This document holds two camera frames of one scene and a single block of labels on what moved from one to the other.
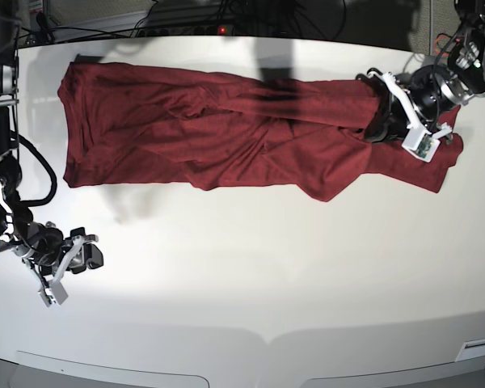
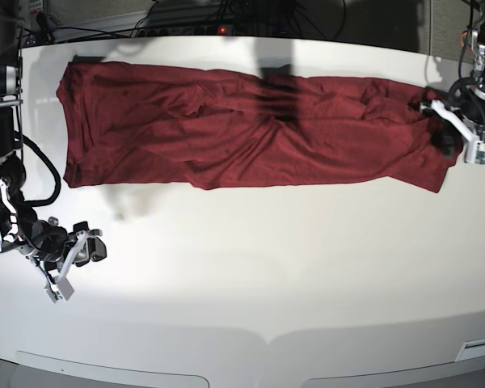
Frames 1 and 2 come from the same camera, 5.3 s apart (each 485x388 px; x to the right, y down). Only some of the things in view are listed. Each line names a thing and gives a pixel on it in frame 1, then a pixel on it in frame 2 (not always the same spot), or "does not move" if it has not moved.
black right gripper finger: [389, 120] -> [447, 139]
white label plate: [480, 347] does not move
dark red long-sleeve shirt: [128, 124] does not move
